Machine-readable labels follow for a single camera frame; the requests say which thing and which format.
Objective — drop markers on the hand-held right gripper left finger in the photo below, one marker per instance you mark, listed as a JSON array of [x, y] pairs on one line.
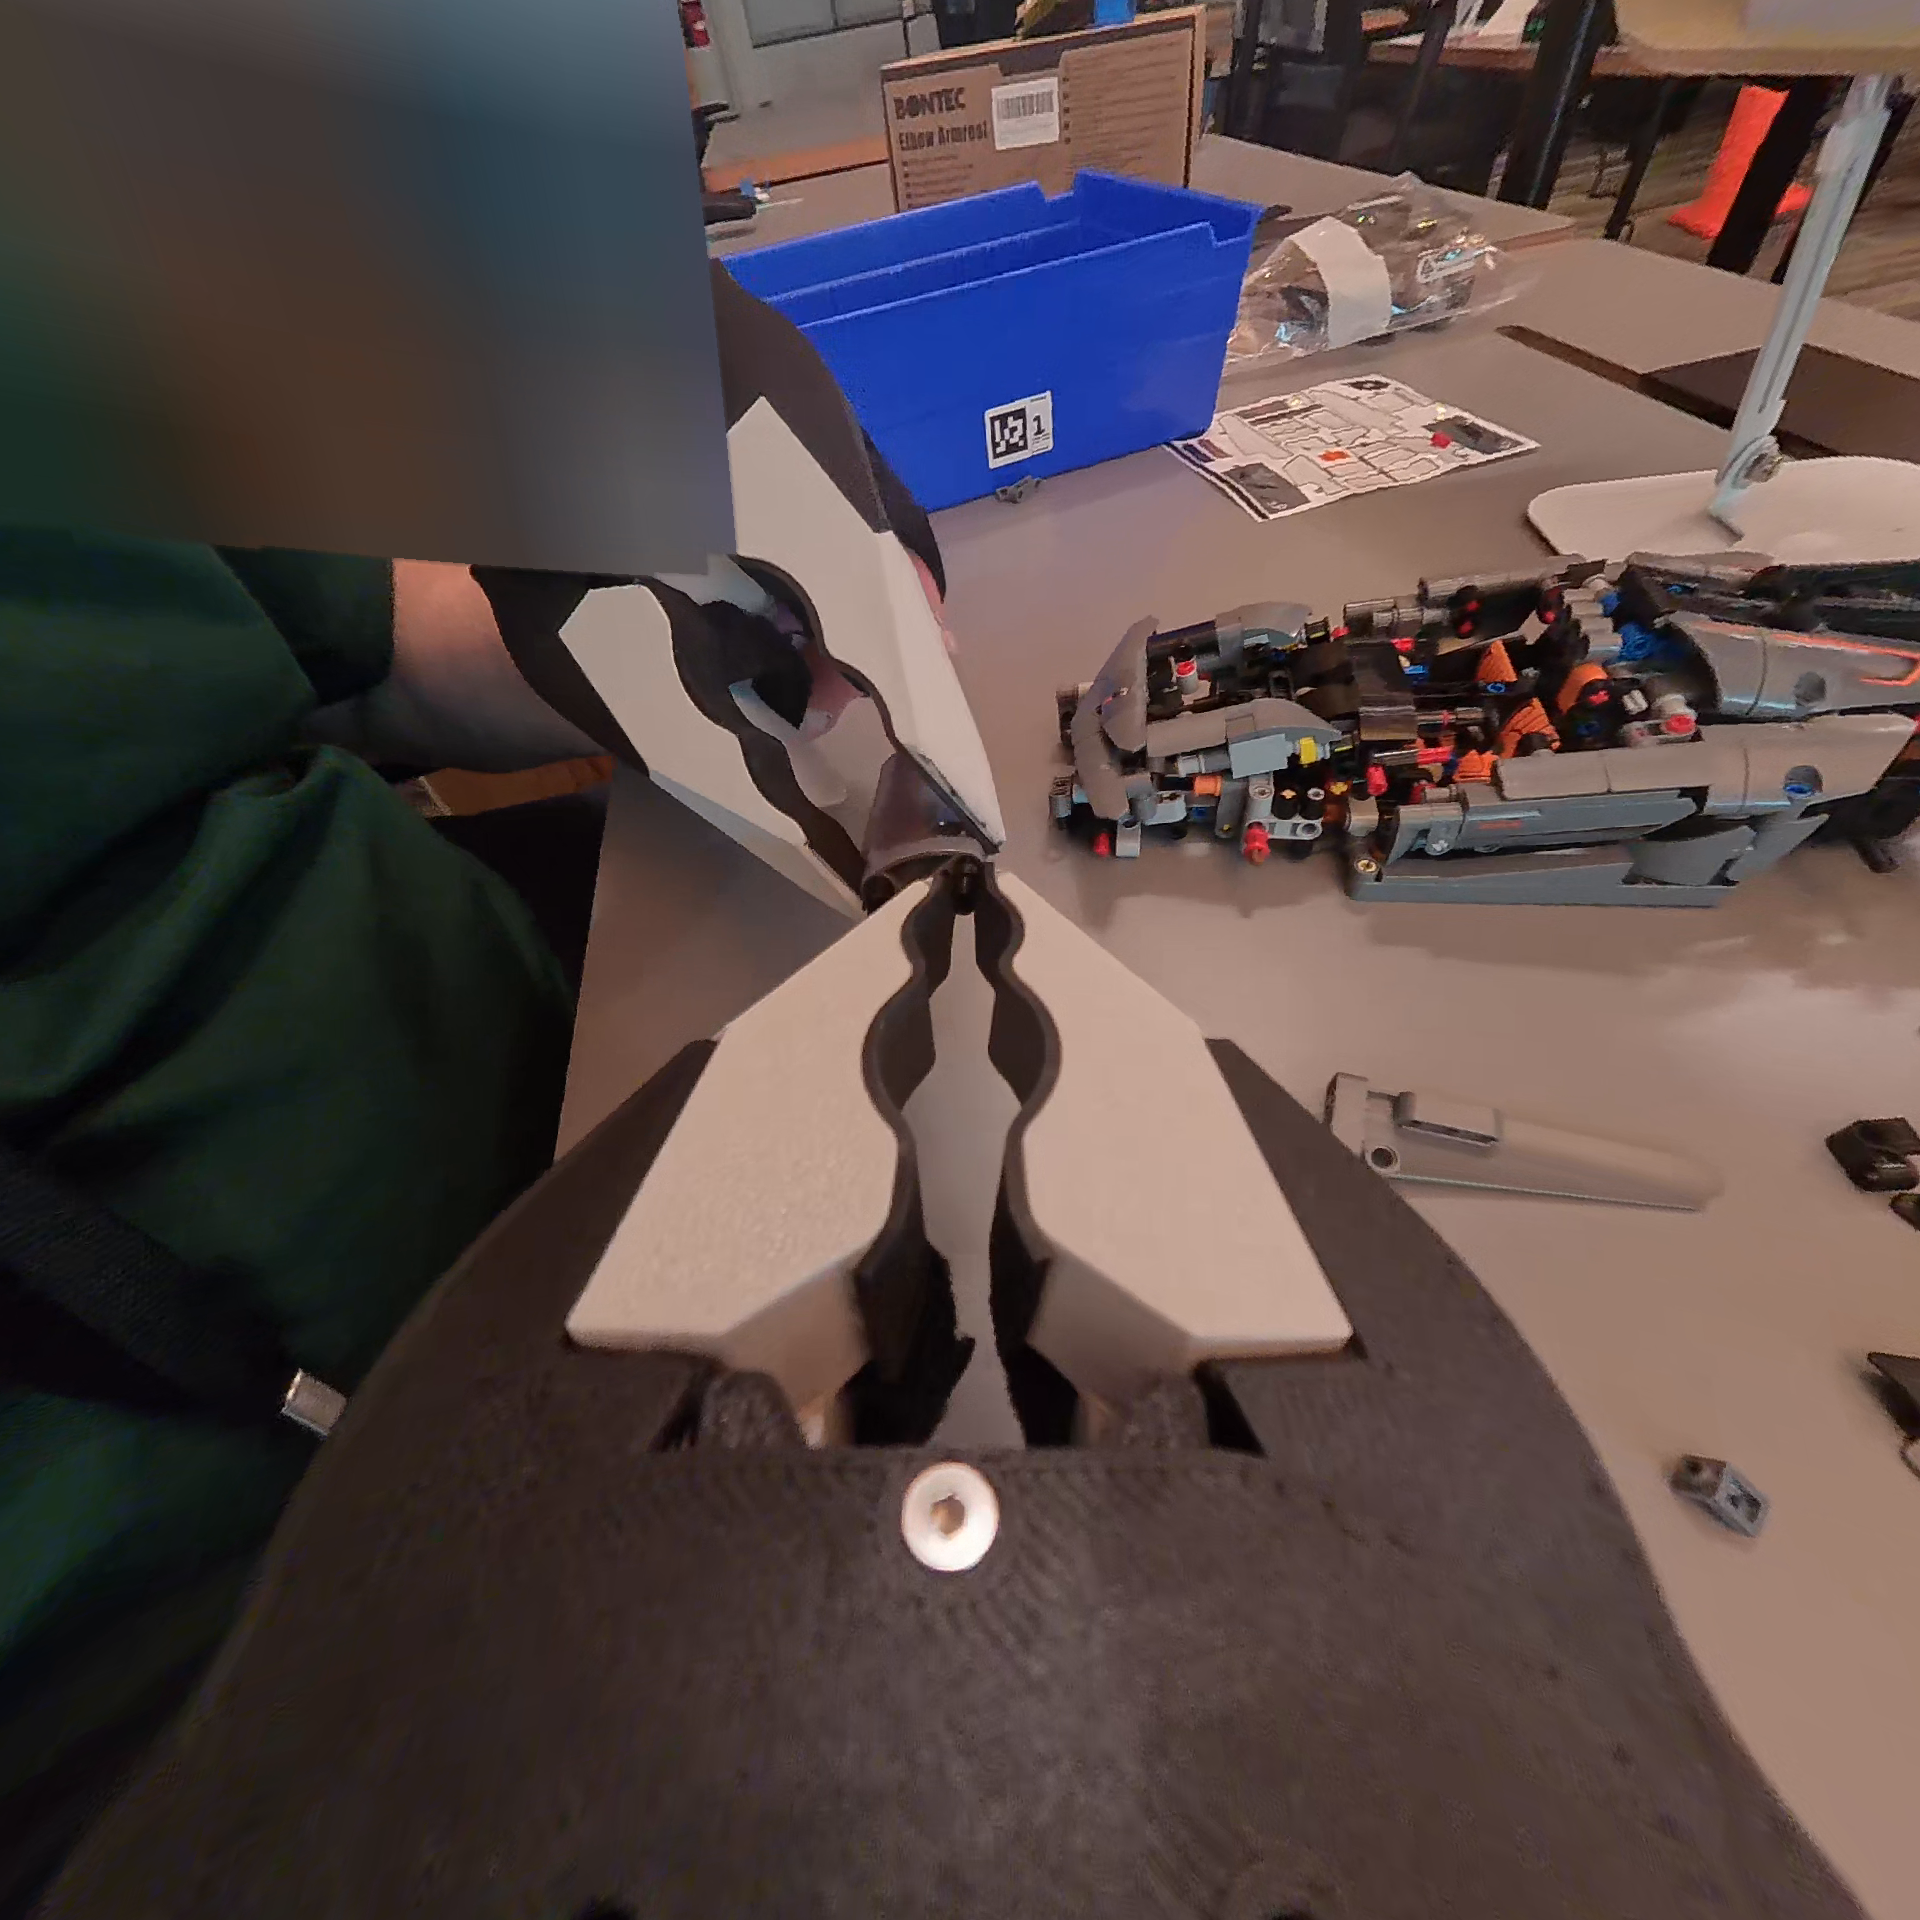
[[751, 1184]]

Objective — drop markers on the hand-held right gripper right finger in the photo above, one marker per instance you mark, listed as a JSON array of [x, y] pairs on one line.
[[1184, 1184]]

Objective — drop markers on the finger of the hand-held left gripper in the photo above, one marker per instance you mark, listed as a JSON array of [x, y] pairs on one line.
[[660, 705], [855, 599]]

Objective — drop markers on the short grey lego wedge assembly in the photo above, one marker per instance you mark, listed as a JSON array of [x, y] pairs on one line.
[[1559, 1162]]

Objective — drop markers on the grey and orange lego car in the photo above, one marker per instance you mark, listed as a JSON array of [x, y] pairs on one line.
[[1500, 780]]

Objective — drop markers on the small lego pieces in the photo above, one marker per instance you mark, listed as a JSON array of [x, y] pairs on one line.
[[1716, 1494]]

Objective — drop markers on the person's left forearm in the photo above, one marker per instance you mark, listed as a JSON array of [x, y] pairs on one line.
[[464, 660]]

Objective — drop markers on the blue plastic bin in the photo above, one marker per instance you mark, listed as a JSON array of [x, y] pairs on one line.
[[1050, 329]]

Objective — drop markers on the brown cardboard box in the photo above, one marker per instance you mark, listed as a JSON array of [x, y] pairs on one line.
[[1109, 106]]

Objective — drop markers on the person's torso in green shirt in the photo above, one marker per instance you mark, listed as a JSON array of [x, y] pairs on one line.
[[225, 930]]

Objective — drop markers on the white sticker sheet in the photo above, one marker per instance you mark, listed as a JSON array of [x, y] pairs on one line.
[[1348, 442]]

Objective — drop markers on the clear plastic parts bag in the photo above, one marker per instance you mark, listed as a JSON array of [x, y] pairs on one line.
[[1348, 278]]

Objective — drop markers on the white book stand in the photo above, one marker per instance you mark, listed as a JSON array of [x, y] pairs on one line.
[[1651, 510]]

